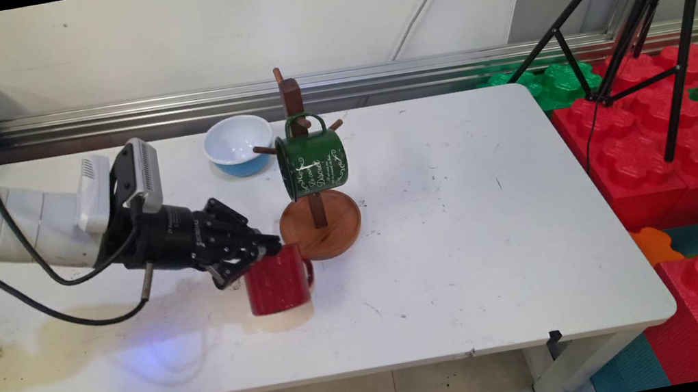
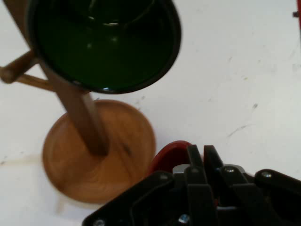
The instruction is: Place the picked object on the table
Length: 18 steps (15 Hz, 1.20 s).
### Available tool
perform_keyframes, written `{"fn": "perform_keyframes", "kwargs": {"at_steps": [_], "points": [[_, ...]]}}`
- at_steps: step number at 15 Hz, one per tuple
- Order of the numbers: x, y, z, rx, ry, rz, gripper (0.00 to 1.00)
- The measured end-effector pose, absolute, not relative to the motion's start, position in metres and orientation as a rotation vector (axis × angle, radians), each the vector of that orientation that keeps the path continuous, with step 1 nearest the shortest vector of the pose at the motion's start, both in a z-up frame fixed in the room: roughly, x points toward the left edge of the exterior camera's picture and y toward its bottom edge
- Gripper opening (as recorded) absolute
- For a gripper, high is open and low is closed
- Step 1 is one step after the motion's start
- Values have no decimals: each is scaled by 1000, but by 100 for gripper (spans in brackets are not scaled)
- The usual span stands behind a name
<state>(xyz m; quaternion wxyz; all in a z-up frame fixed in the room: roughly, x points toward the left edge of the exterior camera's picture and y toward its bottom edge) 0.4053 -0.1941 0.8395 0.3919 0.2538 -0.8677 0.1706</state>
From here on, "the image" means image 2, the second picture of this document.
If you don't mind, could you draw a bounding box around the green enamel mug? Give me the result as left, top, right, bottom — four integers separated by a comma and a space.
24, 0, 182, 95

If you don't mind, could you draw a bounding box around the wooden mug tree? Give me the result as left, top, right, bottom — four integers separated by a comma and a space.
0, 0, 157, 205

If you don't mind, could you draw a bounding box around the red enamel mug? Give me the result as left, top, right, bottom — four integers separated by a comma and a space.
147, 140, 208, 176

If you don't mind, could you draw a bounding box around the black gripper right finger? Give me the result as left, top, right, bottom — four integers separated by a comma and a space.
203, 145, 301, 226

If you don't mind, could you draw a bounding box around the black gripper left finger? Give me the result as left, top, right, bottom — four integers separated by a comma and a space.
81, 144, 217, 226

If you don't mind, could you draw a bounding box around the large red foam block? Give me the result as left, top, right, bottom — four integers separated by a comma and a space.
296, 0, 301, 55

